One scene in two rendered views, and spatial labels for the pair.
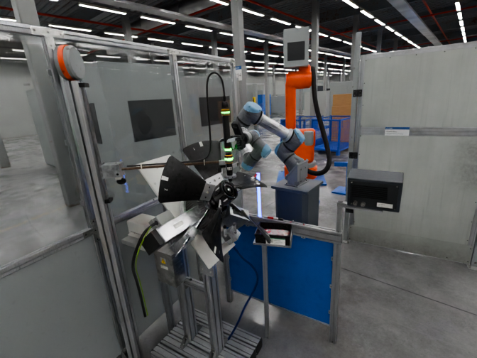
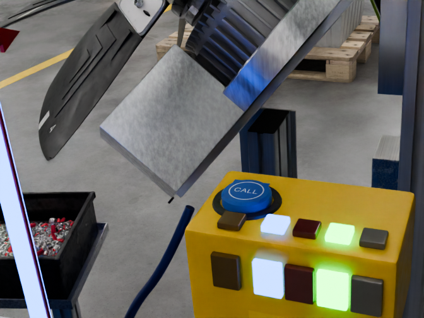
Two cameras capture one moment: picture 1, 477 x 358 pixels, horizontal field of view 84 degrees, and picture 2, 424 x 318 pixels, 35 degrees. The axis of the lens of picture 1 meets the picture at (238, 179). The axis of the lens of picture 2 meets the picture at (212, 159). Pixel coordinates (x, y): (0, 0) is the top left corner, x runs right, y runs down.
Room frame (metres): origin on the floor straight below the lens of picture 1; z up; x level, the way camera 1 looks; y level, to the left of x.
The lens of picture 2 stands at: (2.32, -0.01, 1.35)
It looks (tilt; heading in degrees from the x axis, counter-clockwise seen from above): 27 degrees down; 173
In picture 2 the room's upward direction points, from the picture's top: 5 degrees counter-clockwise
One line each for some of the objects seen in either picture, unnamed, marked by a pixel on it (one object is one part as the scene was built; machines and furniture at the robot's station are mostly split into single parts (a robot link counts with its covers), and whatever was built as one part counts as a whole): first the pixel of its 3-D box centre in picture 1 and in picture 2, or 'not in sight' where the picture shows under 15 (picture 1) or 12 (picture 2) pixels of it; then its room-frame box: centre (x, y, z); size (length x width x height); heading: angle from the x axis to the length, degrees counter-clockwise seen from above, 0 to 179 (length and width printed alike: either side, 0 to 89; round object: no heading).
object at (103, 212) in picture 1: (111, 245); not in sight; (1.38, 0.76, 0.90); 0.08 x 0.06 x 1.80; 3
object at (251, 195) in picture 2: not in sight; (247, 198); (1.86, 0.07, 1.08); 0.04 x 0.04 x 0.02
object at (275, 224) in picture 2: not in sight; (275, 224); (1.91, 0.08, 1.08); 0.02 x 0.02 x 0.01; 58
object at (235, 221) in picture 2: not in sight; (231, 221); (1.89, 0.05, 1.08); 0.02 x 0.02 x 0.01; 58
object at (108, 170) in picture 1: (112, 170); not in sight; (1.39, 0.67, 1.35); 0.10 x 0.07 x 0.09; 93
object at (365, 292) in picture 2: not in sight; (366, 296); (1.96, 0.13, 1.04); 0.02 x 0.01 x 0.03; 58
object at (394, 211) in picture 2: not in sight; (303, 263); (1.89, 0.11, 1.02); 0.16 x 0.10 x 0.11; 58
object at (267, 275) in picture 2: not in sight; (267, 278); (1.93, 0.07, 1.04); 0.02 x 0.01 x 0.03; 58
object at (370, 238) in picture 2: not in sight; (373, 238); (1.94, 0.14, 1.08); 0.02 x 0.02 x 0.01; 58
